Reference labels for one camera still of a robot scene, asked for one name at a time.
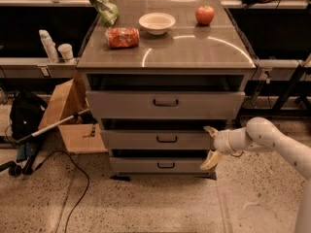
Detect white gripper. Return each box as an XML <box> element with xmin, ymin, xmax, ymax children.
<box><xmin>200</xmin><ymin>126</ymin><xmax>235</xmax><ymax>170</ymax></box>

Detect grey drawer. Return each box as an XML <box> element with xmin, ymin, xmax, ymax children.
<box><xmin>86</xmin><ymin>74</ymin><xmax>245</xmax><ymax>120</ymax></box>
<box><xmin>110</xmin><ymin>150</ymin><xmax>216</xmax><ymax>176</ymax></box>
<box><xmin>101</xmin><ymin>118</ymin><xmax>226</xmax><ymax>150</ymax></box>

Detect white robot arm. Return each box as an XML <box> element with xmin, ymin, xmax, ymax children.
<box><xmin>200</xmin><ymin>117</ymin><xmax>311</xmax><ymax>233</ymax></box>

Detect grey drawer cabinet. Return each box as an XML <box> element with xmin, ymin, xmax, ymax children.
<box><xmin>77</xmin><ymin>0</ymin><xmax>258</xmax><ymax>182</ymax></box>

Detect grey bottom drawer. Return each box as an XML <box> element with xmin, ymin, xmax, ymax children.
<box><xmin>110</xmin><ymin>150</ymin><xmax>216</xmax><ymax>176</ymax></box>

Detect grey top drawer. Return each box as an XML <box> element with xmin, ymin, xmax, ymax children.
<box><xmin>86</xmin><ymin>74</ymin><xmax>245</xmax><ymax>120</ymax></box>

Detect red apple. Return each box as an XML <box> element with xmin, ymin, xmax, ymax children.
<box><xmin>195</xmin><ymin>6</ymin><xmax>215</xmax><ymax>25</ymax></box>

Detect white bowl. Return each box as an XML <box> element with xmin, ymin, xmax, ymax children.
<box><xmin>139</xmin><ymin>13</ymin><xmax>176</xmax><ymax>35</ymax></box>

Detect white and black pole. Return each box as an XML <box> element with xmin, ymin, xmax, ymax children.
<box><xmin>15</xmin><ymin>108</ymin><xmax>90</xmax><ymax>145</ymax></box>

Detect orange snack bag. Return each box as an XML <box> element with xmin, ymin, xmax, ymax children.
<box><xmin>105</xmin><ymin>28</ymin><xmax>139</xmax><ymax>49</ymax></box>

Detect brown cardboard box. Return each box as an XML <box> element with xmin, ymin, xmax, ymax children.
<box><xmin>39</xmin><ymin>72</ymin><xmax>107</xmax><ymax>153</ymax></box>

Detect white paper cup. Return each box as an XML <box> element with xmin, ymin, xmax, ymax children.
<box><xmin>57</xmin><ymin>44</ymin><xmax>75</xmax><ymax>63</ymax></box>

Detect black backpack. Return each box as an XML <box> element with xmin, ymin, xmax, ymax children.
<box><xmin>10</xmin><ymin>91</ymin><xmax>48</xmax><ymax>140</ymax></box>

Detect green chip bag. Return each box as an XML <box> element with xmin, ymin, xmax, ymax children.
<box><xmin>88</xmin><ymin>0</ymin><xmax>119</xmax><ymax>28</ymax></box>

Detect white bottle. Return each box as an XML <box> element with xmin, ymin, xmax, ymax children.
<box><xmin>39</xmin><ymin>29</ymin><xmax>59</xmax><ymax>63</ymax></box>

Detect black headphones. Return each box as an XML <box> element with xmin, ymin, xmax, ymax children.
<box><xmin>0</xmin><ymin>161</ymin><xmax>22</xmax><ymax>177</ymax></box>

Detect black floor cable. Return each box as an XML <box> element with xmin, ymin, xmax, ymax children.
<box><xmin>33</xmin><ymin>150</ymin><xmax>91</xmax><ymax>233</ymax></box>

